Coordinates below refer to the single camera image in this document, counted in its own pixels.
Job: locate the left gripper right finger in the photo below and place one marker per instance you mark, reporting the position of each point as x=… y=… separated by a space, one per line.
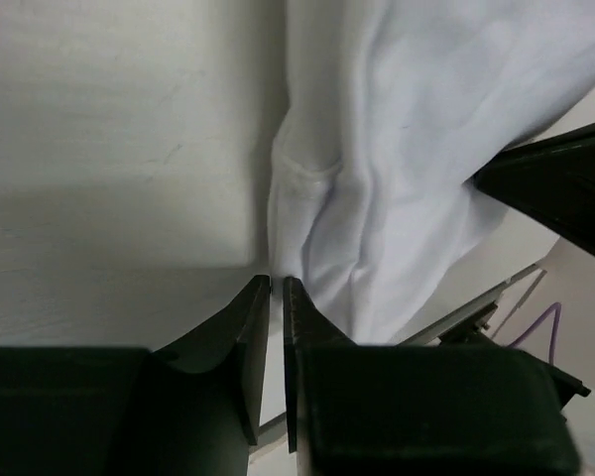
x=449 y=409

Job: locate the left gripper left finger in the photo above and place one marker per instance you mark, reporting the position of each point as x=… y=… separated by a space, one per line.
x=190 y=408

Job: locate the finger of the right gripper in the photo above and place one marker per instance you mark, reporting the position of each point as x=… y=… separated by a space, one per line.
x=550 y=181

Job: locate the white skirt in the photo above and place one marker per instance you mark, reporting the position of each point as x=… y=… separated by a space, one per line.
x=394 y=106

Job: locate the aluminium table frame rail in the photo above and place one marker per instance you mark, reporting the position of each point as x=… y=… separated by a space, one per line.
x=449 y=306

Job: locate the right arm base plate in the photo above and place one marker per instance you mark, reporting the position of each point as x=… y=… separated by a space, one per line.
x=470 y=331

